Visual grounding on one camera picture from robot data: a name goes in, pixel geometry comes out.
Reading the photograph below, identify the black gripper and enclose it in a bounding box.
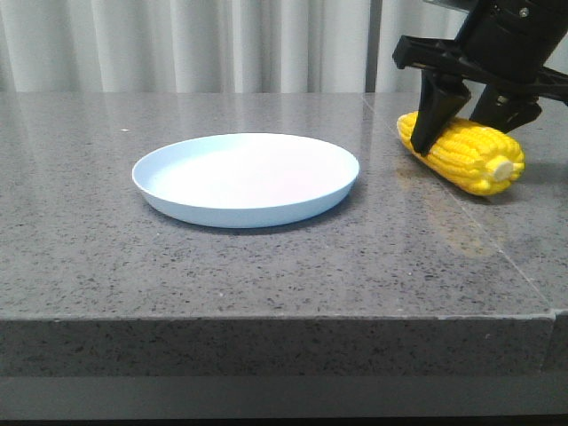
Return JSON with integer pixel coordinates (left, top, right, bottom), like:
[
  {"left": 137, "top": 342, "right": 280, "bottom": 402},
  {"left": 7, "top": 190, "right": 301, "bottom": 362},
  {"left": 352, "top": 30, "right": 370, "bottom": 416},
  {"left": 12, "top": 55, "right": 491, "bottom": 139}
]
[{"left": 393, "top": 1, "right": 567, "bottom": 155}]

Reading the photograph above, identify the yellow corn cob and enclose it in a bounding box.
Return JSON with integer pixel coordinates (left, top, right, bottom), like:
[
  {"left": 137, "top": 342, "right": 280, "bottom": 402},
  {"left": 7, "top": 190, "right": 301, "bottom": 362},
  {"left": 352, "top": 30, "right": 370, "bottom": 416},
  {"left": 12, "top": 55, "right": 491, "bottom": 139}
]
[{"left": 397, "top": 112, "right": 525, "bottom": 196}]

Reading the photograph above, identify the light blue round plate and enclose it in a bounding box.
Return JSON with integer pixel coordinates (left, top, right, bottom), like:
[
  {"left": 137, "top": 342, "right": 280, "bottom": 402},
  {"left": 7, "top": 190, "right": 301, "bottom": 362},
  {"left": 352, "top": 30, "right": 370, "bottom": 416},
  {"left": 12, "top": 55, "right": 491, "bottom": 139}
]
[{"left": 132, "top": 133, "right": 359, "bottom": 228}]

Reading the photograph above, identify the white pleated curtain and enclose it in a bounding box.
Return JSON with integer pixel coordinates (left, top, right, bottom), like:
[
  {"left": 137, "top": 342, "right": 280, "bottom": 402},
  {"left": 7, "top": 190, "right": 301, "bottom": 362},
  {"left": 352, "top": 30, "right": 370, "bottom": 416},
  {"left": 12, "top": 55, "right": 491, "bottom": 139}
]
[{"left": 1, "top": 1, "right": 465, "bottom": 93}]

